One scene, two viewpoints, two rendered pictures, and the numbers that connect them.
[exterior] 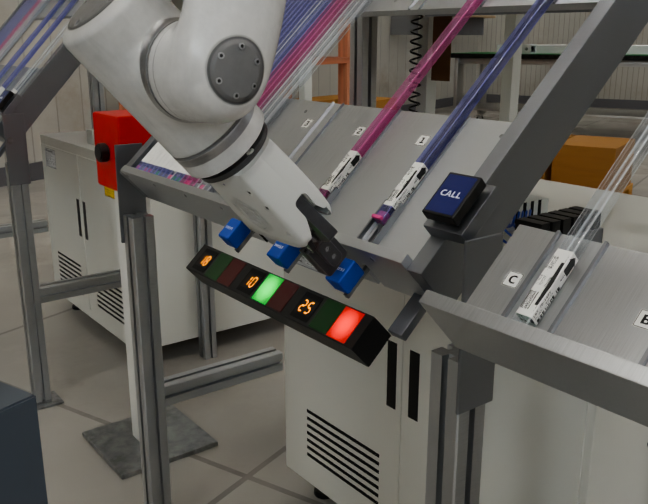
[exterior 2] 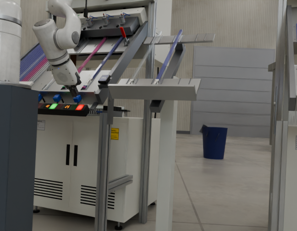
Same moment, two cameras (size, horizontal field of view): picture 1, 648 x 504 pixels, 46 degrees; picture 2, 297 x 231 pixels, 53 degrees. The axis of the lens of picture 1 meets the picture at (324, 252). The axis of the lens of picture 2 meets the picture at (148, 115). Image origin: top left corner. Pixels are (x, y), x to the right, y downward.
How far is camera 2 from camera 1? 73 cm
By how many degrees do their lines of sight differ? 35
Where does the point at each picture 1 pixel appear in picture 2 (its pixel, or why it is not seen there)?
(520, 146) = (114, 73)
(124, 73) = (48, 36)
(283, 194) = (73, 70)
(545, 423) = (115, 152)
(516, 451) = not seen: hidden behind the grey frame
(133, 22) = (52, 26)
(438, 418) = (101, 128)
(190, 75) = (68, 36)
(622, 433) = (132, 153)
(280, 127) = (43, 76)
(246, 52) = (77, 35)
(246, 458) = not seen: hidden behind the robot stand
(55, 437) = not seen: outside the picture
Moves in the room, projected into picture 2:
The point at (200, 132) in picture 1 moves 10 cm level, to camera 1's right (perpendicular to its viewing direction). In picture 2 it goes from (59, 52) to (85, 56)
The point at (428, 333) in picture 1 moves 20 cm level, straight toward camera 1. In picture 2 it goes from (80, 138) to (87, 141)
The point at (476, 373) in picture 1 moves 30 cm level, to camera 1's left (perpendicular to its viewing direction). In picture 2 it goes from (110, 116) to (38, 112)
